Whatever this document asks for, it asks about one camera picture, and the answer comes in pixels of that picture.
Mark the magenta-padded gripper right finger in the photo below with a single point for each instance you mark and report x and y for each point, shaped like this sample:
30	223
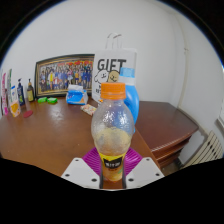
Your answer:
143	171

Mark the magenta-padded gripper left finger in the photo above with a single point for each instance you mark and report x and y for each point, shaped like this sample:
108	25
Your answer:
80	171

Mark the orange-capped juice bottle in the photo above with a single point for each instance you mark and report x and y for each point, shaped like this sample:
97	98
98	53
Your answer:
112	126

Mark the patterned snack packet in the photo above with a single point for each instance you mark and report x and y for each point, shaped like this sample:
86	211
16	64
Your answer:
88	109

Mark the white radiator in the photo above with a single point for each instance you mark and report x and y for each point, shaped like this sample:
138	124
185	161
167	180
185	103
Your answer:
206	150

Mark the blue detergent bottle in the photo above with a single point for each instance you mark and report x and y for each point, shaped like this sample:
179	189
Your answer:
132	100

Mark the blue tissue pack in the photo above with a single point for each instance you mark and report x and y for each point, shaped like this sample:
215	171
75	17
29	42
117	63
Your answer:
76	96

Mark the flat round red coaster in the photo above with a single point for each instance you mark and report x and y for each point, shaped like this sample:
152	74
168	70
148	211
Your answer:
28	114

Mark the brown pump bottle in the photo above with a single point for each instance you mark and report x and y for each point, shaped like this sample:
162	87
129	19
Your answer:
30	93

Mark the dark blue pump bottle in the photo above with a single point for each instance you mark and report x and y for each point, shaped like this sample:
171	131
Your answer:
21	95

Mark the dark framed group picture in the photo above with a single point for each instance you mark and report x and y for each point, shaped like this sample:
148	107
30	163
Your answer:
63	75

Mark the white bottle with blue cap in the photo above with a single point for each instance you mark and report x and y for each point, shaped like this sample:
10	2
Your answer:
13	93

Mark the white printed paper bag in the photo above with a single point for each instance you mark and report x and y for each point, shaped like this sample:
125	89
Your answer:
111	58

